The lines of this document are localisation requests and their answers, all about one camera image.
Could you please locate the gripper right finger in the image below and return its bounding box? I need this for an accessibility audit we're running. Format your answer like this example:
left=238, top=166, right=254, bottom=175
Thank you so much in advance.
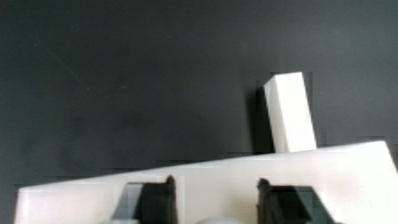
left=257, top=179, right=339, bottom=224

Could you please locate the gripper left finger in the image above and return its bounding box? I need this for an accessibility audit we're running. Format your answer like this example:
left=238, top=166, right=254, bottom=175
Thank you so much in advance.
left=112, top=177, right=178, bottom=224

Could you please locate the white cabinet body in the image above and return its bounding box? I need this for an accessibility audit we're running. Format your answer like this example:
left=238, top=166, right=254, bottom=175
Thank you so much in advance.
left=14, top=141, right=398, bottom=224

